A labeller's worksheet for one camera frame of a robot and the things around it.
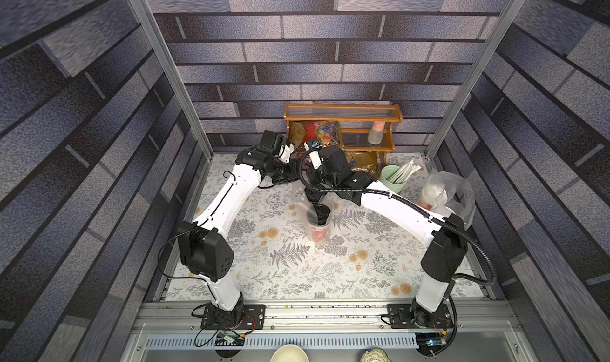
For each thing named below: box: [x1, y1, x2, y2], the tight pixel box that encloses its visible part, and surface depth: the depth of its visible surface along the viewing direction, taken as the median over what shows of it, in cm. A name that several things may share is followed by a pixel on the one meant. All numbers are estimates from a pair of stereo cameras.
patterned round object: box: [359, 347, 393, 362], surface depth 68 cm
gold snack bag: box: [288, 120, 306, 149], surface depth 105 cm
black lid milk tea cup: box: [305, 203, 333, 243], surface depth 79 cm
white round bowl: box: [270, 343, 310, 362], surface depth 66 cm
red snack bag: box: [302, 119, 343, 147], surface depth 102 cm
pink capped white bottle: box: [367, 121, 386, 145], surface depth 105 cm
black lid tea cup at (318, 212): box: [307, 203, 332, 222], surface depth 79 cm
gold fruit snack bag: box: [352, 150, 378, 169], surface depth 113 cm
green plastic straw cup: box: [379, 164, 407, 194], surface depth 97 cm
